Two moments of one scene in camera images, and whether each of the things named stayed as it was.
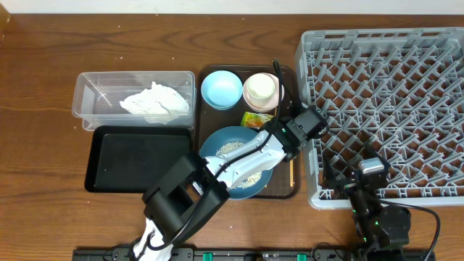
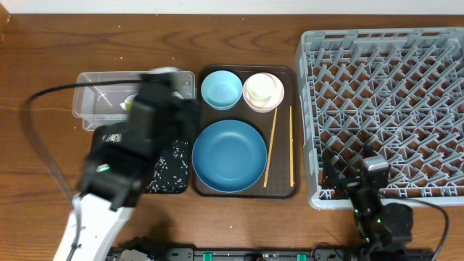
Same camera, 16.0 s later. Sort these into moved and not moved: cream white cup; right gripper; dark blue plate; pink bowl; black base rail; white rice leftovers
Moved: white rice leftovers; dark blue plate
Not moved: cream white cup; pink bowl; black base rail; right gripper
